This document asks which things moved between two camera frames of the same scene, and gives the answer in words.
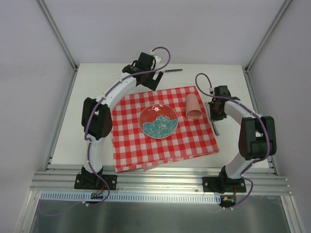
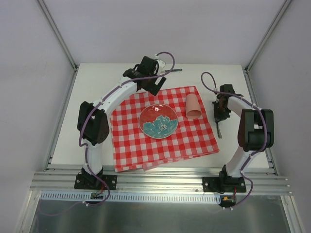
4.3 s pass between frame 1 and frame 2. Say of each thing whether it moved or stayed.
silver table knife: moved
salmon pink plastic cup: stayed
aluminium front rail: stayed
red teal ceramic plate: stayed
